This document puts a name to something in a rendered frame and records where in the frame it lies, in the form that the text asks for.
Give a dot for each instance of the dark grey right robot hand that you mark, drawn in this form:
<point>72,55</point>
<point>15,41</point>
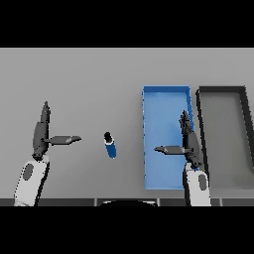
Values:
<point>191,145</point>

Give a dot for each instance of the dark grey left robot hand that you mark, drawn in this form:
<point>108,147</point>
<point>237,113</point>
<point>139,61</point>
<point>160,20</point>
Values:
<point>40,135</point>

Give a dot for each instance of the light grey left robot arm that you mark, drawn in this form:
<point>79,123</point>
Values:
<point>30,182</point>

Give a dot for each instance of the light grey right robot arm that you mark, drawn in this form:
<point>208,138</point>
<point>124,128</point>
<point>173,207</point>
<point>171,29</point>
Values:
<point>197,186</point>

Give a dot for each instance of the blue bin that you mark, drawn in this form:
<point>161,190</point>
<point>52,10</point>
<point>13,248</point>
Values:
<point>166,139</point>

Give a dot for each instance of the dark grey bin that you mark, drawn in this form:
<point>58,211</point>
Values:
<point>225,139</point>

